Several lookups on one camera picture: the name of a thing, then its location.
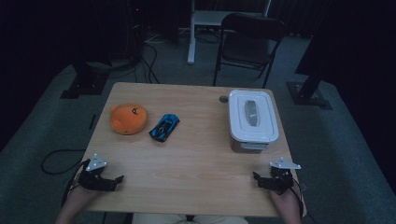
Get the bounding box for orange plush toy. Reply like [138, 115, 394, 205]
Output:
[109, 103, 149, 135]

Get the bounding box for translucent grey storage box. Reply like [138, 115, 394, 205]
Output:
[231, 138, 272, 154]

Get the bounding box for black floor cable loop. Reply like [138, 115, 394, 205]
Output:
[40, 148, 87, 175]

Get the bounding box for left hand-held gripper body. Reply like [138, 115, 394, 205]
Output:
[78, 153, 110, 191]

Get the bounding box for blue toy car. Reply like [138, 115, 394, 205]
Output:
[148, 113, 180, 143]

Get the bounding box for person's right hand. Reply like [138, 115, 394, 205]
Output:
[269, 185, 302, 217]

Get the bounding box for person's beige trousers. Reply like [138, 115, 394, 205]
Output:
[132, 212, 250, 224]

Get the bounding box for person's left hand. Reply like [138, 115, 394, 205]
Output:
[64, 186, 104, 210]

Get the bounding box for black folding chair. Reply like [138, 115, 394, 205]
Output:
[213, 12, 286, 89]

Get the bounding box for black floor cable bundle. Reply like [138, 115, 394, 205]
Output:
[134, 40, 162, 85]

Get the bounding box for white desk frame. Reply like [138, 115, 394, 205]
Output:
[187, 0, 272, 65]

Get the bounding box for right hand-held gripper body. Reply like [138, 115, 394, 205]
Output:
[268, 157, 302, 195]

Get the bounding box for black metal stand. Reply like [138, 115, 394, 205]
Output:
[60, 60, 110, 100]
[286, 31, 333, 110]

